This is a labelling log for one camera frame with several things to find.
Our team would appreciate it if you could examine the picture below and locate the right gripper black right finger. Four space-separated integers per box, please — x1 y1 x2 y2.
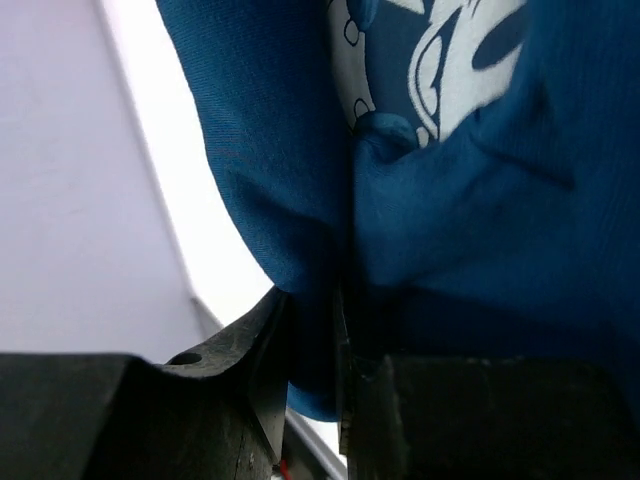
333 292 639 479

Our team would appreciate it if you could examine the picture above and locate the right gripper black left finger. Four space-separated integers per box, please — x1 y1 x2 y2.
1 289 289 479

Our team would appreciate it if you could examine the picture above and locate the blue Mickey Mouse t-shirt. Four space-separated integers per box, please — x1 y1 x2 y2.
157 1 639 422

